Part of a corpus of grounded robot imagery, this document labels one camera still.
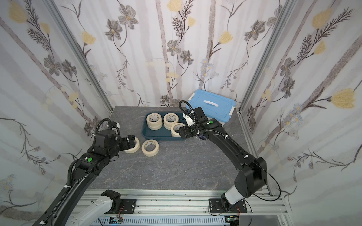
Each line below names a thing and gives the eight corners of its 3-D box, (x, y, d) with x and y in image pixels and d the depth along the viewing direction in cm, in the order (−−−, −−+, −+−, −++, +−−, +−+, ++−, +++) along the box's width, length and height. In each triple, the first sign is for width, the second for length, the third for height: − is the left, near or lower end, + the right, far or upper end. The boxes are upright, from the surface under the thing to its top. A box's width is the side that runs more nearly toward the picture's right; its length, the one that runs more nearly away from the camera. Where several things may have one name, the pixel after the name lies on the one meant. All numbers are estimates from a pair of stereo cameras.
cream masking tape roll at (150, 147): (141, 156, 95) (139, 154, 92) (144, 141, 103) (143, 139, 100) (157, 156, 95) (157, 154, 92) (159, 141, 103) (159, 139, 100)
